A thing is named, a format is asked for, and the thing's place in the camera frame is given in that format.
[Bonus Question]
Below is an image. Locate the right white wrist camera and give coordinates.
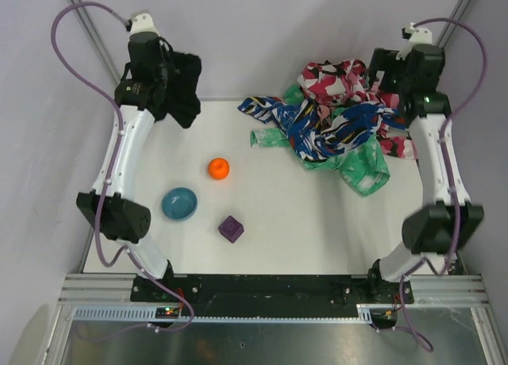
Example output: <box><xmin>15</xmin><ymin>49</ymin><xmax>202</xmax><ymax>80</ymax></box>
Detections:
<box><xmin>395</xmin><ymin>23</ymin><xmax>433</xmax><ymax>60</ymax></box>

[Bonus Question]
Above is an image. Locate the grey slotted cable duct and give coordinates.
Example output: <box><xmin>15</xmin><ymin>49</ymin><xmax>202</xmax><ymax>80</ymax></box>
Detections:
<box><xmin>71</xmin><ymin>304</ymin><xmax>394</xmax><ymax>325</ymax></box>

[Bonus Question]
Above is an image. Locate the orange toy fruit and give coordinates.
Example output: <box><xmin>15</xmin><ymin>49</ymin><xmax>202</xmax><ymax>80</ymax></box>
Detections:
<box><xmin>207</xmin><ymin>157</ymin><xmax>230</xmax><ymax>180</ymax></box>

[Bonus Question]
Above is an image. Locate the blue patterned cloth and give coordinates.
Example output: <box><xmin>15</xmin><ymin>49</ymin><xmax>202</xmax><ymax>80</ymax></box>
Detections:
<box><xmin>238</xmin><ymin>97</ymin><xmax>405</xmax><ymax>163</ymax></box>

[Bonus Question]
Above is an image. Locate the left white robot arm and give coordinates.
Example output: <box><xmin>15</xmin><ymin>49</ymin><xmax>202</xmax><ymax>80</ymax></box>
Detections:
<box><xmin>76</xmin><ymin>32</ymin><xmax>175</xmax><ymax>279</ymax></box>

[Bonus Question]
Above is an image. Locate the pink patterned cloth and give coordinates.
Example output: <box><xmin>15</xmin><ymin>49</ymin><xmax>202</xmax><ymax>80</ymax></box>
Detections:
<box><xmin>297</xmin><ymin>59</ymin><xmax>418</xmax><ymax>159</ymax></box>

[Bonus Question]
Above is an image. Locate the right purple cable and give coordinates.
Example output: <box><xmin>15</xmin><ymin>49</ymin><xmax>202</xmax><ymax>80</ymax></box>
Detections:
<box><xmin>391</xmin><ymin>17</ymin><xmax>487</xmax><ymax>352</ymax></box>

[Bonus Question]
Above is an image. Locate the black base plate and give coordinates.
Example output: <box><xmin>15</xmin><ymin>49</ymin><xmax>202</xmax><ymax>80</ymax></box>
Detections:
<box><xmin>130</xmin><ymin>273</ymin><xmax>416</xmax><ymax>318</ymax></box>

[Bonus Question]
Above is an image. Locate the purple toy cube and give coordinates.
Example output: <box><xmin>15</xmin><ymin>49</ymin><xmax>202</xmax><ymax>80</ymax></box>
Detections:
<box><xmin>217</xmin><ymin>215</ymin><xmax>244</xmax><ymax>244</ymax></box>

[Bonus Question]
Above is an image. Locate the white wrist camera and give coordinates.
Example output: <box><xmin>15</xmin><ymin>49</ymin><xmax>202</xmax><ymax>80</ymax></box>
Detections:
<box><xmin>125</xmin><ymin>10</ymin><xmax>160</xmax><ymax>36</ymax></box>
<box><xmin>395</xmin><ymin>23</ymin><xmax>433</xmax><ymax>60</ymax></box>

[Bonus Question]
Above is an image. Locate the blue bowl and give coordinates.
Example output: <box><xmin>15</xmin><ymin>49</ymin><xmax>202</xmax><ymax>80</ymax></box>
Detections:
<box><xmin>160</xmin><ymin>187</ymin><xmax>198</xmax><ymax>221</ymax></box>

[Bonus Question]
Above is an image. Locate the black cloth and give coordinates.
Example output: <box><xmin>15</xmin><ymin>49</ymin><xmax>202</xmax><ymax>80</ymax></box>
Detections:
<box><xmin>154</xmin><ymin>52</ymin><xmax>202</xmax><ymax>129</ymax></box>

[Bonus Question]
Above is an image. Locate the green white cloth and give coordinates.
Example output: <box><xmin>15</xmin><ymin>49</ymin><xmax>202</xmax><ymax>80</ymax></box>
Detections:
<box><xmin>250</xmin><ymin>97</ymin><xmax>391</xmax><ymax>196</ymax></box>

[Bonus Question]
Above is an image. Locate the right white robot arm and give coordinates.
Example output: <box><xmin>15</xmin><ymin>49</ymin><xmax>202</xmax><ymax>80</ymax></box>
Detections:
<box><xmin>364</xmin><ymin>44</ymin><xmax>484</xmax><ymax>303</ymax></box>

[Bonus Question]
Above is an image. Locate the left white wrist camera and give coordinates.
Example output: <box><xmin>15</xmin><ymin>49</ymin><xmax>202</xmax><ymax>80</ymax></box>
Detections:
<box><xmin>125</xmin><ymin>10</ymin><xmax>160</xmax><ymax>36</ymax></box>

